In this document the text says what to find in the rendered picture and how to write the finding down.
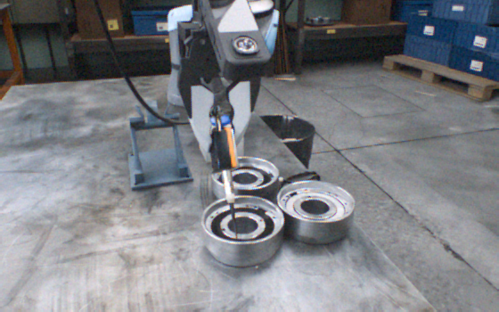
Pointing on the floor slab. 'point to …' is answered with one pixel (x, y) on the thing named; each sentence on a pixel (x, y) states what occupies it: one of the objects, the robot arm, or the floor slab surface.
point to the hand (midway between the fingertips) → (221, 143)
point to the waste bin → (298, 130)
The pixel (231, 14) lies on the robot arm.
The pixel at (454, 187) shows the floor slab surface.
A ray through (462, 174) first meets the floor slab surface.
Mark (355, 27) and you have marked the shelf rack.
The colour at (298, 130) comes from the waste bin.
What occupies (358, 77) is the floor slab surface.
